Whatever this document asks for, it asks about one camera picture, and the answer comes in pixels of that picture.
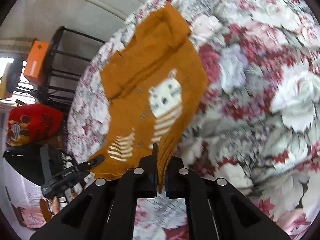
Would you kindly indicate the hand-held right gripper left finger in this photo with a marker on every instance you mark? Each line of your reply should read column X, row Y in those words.
column 147, row 165

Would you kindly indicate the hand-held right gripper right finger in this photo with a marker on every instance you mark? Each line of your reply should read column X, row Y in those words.
column 175, row 165

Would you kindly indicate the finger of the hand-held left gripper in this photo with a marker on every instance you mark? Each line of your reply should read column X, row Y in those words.
column 96, row 162

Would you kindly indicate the orange knitted cardigan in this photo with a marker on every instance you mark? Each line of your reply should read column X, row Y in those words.
column 140, row 75

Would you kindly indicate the black white striped clothing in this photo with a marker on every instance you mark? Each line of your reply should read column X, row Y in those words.
column 67, row 163

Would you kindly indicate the black cloth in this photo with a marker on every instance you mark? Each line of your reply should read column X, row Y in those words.
column 22, row 162

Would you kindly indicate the red printed cushion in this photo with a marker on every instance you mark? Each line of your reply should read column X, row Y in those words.
column 42, row 120

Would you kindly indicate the black metal rack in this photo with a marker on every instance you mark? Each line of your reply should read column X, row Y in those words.
column 51, row 55

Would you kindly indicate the orange box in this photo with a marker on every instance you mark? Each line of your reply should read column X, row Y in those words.
column 36, row 60

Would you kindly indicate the floral blanket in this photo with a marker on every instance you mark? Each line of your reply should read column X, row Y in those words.
column 250, row 55

